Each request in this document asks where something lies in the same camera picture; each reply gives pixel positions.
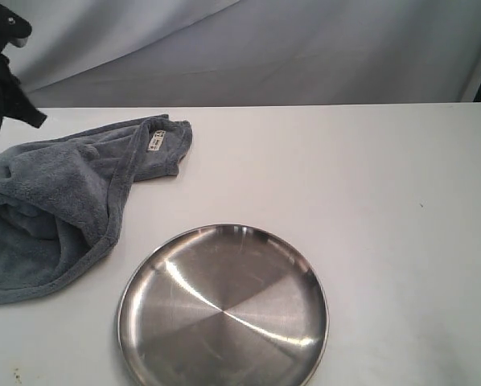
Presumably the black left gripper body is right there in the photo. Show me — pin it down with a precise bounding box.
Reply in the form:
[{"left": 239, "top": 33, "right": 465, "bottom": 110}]
[{"left": 0, "top": 4, "right": 47, "bottom": 128}]

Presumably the grey-blue fleece towel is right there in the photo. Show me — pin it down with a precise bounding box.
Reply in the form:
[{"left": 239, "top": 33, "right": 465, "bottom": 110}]
[{"left": 0, "top": 114, "right": 192, "bottom": 305}]

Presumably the white backdrop cloth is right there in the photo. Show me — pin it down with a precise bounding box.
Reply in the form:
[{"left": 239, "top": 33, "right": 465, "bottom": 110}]
[{"left": 6, "top": 1, "right": 481, "bottom": 108}]

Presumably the round stainless steel plate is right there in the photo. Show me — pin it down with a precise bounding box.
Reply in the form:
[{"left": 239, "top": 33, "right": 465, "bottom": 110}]
[{"left": 116, "top": 224, "right": 329, "bottom": 385}]

